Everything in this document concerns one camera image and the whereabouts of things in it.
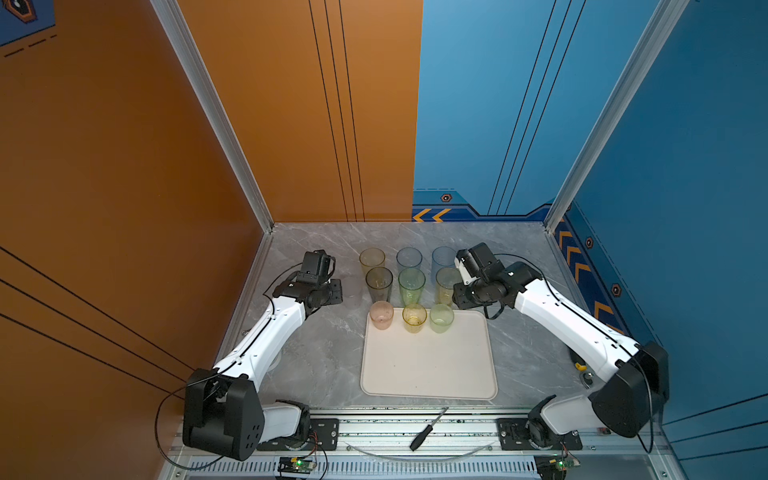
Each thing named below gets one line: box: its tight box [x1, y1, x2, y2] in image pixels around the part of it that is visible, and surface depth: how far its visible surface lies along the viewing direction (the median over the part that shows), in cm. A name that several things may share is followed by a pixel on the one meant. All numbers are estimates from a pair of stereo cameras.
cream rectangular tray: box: [360, 308, 498, 401], surface depth 91 cm
